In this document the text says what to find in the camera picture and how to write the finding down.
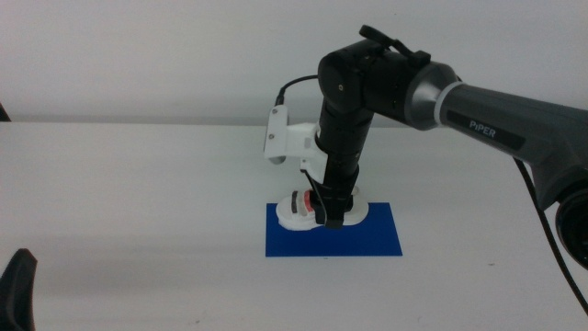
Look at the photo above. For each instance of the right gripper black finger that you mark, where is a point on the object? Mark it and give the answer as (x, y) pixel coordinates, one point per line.
(335, 215)
(315, 201)

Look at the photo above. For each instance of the black and grey right Piper arm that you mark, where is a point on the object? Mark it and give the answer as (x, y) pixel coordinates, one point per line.
(482, 119)

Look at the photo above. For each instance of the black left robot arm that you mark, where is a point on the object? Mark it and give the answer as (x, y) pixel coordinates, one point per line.
(17, 294)

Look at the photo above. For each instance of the blue rectangular mat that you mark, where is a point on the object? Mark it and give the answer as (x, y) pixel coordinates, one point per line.
(367, 234)

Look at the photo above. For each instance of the dark object at table edge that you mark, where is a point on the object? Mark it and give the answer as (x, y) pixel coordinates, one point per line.
(3, 114)

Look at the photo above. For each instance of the white wrist camera with mount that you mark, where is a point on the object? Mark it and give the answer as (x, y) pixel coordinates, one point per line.
(287, 138)

